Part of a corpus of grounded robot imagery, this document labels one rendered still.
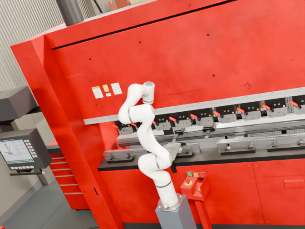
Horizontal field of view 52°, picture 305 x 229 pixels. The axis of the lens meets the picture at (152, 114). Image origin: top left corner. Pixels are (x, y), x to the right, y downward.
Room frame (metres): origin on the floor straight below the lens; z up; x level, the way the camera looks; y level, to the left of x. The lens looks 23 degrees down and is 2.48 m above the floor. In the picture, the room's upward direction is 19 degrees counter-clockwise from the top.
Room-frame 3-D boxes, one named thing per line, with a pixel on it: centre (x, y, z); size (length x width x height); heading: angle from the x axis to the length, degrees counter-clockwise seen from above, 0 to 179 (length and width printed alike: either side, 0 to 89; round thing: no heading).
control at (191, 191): (2.27, -0.15, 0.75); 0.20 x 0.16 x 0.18; 52
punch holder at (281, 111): (2.24, -0.97, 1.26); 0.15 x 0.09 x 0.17; 64
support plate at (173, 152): (2.54, -0.03, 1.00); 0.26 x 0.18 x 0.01; 154
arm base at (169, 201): (1.85, 0.08, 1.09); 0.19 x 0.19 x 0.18
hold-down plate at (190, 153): (2.60, -0.10, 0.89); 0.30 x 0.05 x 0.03; 64
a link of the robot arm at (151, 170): (1.86, 0.11, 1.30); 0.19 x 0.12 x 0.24; 75
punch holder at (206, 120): (2.50, -0.43, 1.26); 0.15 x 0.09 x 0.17; 64
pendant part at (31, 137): (2.70, 1.24, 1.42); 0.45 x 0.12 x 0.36; 63
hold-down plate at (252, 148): (2.35, -0.61, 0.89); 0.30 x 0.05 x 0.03; 64
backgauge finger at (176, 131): (2.81, -0.16, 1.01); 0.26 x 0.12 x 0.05; 154
